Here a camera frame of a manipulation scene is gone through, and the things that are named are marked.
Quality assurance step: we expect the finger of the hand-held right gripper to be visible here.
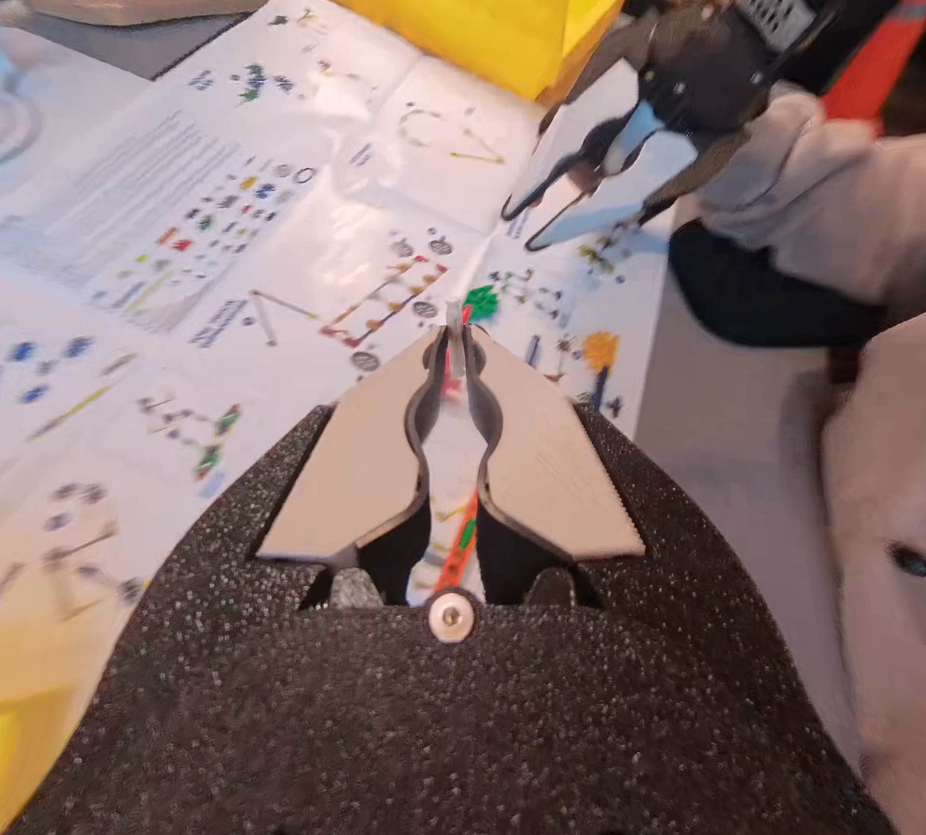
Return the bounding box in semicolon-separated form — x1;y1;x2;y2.
525;129;701;252
501;98;668;222

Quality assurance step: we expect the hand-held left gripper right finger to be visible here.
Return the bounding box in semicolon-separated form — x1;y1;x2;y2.
463;326;646;603

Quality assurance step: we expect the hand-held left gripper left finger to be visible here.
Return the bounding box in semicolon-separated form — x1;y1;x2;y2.
257;327;447;603

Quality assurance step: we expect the green connector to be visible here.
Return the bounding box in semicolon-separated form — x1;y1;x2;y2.
462;284;502;328

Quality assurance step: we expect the yellow plastic parts bin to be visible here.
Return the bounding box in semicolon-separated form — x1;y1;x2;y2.
0;621;109;835

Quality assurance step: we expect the orange ladder piece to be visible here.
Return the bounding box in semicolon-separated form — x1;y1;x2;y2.
433;491;480;593

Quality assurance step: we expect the orange-yellow connector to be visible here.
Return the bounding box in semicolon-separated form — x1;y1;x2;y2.
581;330;622;374

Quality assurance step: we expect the person's dark lap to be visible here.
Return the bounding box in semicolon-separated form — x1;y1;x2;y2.
667;220;892;349

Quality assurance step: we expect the white printed instruction sheet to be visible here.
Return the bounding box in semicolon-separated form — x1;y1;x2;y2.
0;0;677;641

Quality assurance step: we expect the orange strap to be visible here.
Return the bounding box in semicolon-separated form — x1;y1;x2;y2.
821;0;926;127

